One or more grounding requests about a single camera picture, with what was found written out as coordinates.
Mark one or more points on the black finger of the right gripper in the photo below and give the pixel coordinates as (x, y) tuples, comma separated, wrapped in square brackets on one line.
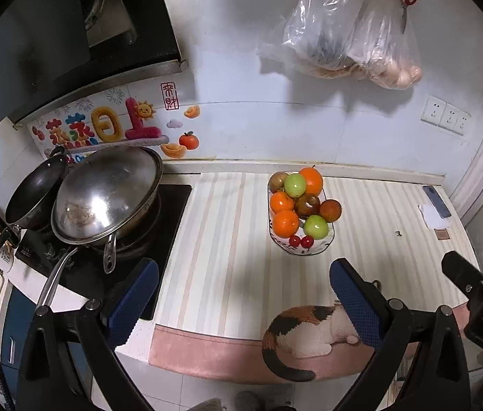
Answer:
[(467, 278)]

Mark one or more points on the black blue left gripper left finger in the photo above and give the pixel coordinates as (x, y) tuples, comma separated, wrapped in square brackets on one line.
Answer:
[(48, 378)]

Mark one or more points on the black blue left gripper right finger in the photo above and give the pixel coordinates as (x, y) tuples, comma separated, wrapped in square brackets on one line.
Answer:
[(438, 377)]

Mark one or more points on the dark red round fruit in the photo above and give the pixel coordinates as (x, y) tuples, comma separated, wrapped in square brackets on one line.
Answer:
[(330, 210)]

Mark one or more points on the green apple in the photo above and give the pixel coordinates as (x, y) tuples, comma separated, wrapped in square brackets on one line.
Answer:
[(316, 227), (294, 185)]

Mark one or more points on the red cherry tomato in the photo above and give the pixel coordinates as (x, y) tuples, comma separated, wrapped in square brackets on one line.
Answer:
[(294, 241), (307, 242)]

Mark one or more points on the orange low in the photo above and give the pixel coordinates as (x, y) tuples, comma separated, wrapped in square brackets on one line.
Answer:
[(285, 223)]

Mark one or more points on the white paper scrap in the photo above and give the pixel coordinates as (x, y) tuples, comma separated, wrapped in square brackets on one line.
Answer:
[(432, 218)]

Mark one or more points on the dark blue phone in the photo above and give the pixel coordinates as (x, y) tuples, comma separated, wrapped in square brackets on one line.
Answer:
[(437, 201)]

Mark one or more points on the calico cat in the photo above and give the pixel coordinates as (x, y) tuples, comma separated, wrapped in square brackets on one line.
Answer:
[(307, 331)]

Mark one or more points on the white patterned fruit bowl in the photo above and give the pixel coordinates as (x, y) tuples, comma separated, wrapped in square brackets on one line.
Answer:
[(318, 247)]

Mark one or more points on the black frying pan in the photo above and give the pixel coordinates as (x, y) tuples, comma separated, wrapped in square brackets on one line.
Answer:
[(30, 205)]

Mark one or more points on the dark brown apple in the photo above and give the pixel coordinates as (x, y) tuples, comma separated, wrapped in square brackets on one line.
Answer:
[(307, 205)]

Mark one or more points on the orange in bowl rear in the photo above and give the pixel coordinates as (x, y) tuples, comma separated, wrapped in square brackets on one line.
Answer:
[(313, 180)]

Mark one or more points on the orange in bowl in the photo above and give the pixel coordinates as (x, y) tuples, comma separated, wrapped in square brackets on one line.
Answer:
[(281, 201), (313, 180)]

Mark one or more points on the striped counter mat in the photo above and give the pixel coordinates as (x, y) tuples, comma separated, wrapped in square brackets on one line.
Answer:
[(226, 277)]

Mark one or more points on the orange in bowl left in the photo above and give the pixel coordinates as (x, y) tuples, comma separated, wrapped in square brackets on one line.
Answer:
[(281, 201)]

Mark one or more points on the brown-green apple rear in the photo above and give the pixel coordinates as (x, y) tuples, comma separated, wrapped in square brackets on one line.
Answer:
[(276, 181)]

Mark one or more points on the plastic bag with eggs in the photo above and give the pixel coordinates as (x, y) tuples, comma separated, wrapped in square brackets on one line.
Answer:
[(384, 47)]

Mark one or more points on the clear plastic bag left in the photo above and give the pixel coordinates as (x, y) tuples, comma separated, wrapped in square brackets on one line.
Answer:
[(315, 37)]

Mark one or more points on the black range hood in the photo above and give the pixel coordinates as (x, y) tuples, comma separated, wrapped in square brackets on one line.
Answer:
[(53, 52)]

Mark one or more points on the white wall socket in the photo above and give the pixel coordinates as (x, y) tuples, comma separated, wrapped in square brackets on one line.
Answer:
[(444, 115)]

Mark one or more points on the colourful wall sticker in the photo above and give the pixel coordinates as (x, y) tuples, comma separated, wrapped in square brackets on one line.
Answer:
[(154, 113)]

